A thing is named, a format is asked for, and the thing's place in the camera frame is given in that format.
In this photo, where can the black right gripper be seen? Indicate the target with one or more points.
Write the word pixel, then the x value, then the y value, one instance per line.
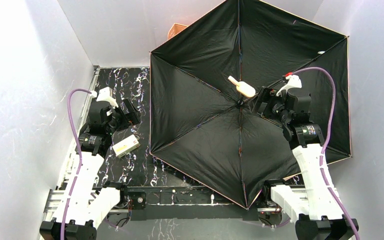
pixel 262 102

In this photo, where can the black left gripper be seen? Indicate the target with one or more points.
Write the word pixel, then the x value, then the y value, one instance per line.
pixel 129 113

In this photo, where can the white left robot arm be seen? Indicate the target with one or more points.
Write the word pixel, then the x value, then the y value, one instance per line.
pixel 77 217

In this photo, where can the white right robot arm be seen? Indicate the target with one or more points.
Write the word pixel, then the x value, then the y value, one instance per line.
pixel 321 216

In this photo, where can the white and yellow box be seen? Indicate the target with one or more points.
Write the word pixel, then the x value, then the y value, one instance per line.
pixel 125 146

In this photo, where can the orange plastic desk organizer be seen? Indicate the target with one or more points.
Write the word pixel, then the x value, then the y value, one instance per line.
pixel 175 29

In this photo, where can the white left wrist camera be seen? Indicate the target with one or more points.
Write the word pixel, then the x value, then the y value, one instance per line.
pixel 106 94

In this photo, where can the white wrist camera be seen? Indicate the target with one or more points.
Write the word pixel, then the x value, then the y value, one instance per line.
pixel 291 81
pixel 106 94

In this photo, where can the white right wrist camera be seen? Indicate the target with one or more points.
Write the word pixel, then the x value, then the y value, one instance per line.
pixel 291 81

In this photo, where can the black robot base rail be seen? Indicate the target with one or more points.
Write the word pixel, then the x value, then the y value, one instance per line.
pixel 192 202

